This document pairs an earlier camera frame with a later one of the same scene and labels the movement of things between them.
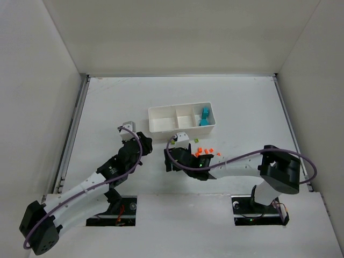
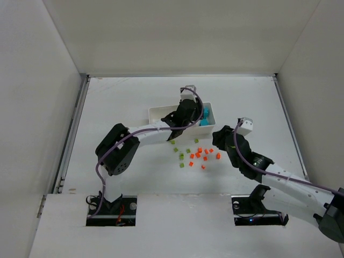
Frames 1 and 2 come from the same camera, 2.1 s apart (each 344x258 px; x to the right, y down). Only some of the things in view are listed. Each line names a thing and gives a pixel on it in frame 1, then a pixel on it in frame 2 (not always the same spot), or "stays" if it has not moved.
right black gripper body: (173, 158) -> (229, 138)
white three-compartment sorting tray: (194, 119) stays
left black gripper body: (142, 143) -> (186, 108)
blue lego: (204, 122) stays
